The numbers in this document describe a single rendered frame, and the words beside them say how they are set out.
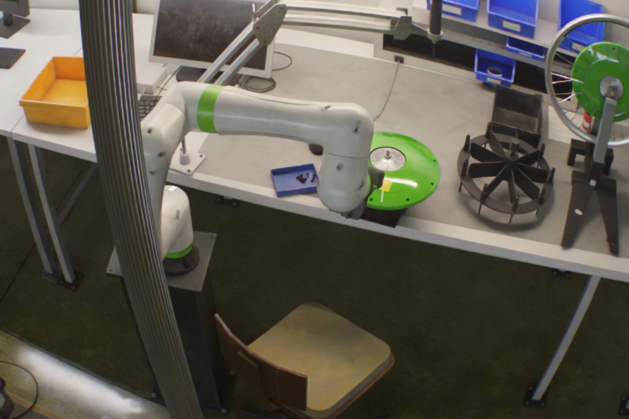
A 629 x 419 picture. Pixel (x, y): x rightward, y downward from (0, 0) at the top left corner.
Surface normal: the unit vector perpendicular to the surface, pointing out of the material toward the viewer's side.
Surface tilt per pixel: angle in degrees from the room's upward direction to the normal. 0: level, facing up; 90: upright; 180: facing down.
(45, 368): 0
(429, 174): 23
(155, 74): 0
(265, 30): 90
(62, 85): 0
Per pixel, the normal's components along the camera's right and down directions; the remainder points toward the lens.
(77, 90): 0.00, -0.74
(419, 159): 0.25, -0.72
